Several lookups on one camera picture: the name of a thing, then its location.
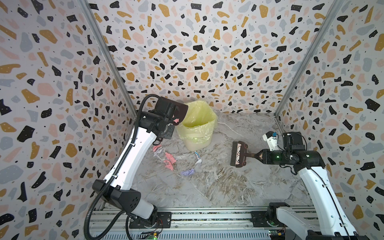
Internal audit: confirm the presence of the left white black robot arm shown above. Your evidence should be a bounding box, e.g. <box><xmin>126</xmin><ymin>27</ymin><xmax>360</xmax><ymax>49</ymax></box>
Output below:
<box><xmin>92</xmin><ymin>98</ymin><xmax>189</xmax><ymax>227</ymax></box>

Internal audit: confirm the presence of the dark brown plastic dustpan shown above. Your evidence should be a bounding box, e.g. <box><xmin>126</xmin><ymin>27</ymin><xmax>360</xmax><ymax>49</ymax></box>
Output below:
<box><xmin>155</xmin><ymin>97</ymin><xmax>189</xmax><ymax>126</ymax></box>

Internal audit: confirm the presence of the pink paper scrap upper left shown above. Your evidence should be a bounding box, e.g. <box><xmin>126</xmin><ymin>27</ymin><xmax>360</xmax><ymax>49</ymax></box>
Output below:
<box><xmin>165</xmin><ymin>152</ymin><xmax>176</xmax><ymax>165</ymax></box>

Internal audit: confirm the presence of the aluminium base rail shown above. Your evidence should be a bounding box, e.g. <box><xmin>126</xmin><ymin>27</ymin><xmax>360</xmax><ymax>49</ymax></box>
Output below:
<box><xmin>82</xmin><ymin>205</ymin><xmax>340</xmax><ymax>240</ymax></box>

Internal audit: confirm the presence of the black corrugated cable conduit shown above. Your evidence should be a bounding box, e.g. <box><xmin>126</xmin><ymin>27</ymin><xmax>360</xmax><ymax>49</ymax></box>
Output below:
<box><xmin>83</xmin><ymin>93</ymin><xmax>161</xmax><ymax>240</ymax></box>

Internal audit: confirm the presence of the purple paper scrap centre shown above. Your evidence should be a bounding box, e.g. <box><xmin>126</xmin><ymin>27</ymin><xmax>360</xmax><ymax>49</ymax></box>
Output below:
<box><xmin>180</xmin><ymin>169</ymin><xmax>195</xmax><ymax>177</ymax></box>

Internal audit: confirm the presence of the left aluminium corner post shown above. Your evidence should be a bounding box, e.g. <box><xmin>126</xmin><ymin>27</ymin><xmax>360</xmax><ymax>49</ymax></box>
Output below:
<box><xmin>78</xmin><ymin>0</ymin><xmax>137</xmax><ymax>118</ymax></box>

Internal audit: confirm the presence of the white blue paper scrap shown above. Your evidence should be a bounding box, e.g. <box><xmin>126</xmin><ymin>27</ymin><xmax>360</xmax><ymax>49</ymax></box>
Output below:
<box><xmin>194</xmin><ymin>151</ymin><xmax>202</xmax><ymax>165</ymax></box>

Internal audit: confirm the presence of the right aluminium corner post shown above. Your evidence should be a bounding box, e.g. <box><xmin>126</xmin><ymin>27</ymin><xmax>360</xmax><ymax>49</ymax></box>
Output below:
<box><xmin>274</xmin><ymin>0</ymin><xmax>343</xmax><ymax>119</ymax></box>

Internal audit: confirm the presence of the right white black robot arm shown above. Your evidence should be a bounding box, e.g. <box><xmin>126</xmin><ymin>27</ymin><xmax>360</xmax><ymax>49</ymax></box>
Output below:
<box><xmin>255</xmin><ymin>131</ymin><xmax>368</xmax><ymax>240</ymax></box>

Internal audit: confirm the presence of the aluminium corner post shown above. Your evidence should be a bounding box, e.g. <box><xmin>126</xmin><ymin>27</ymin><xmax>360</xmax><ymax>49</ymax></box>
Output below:
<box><xmin>274</xmin><ymin>0</ymin><xmax>343</xmax><ymax>119</ymax></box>
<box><xmin>78</xmin><ymin>0</ymin><xmax>137</xmax><ymax>118</ymax></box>

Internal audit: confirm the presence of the cream bin with green bag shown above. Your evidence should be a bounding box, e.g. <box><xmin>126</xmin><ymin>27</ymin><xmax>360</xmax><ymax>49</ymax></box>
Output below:
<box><xmin>176</xmin><ymin>101</ymin><xmax>218</xmax><ymax>152</ymax></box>

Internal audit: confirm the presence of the brown cartoon face hand broom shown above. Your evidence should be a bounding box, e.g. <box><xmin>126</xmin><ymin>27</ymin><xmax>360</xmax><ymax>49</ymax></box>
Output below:
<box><xmin>230</xmin><ymin>141</ymin><xmax>256</xmax><ymax>168</ymax></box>

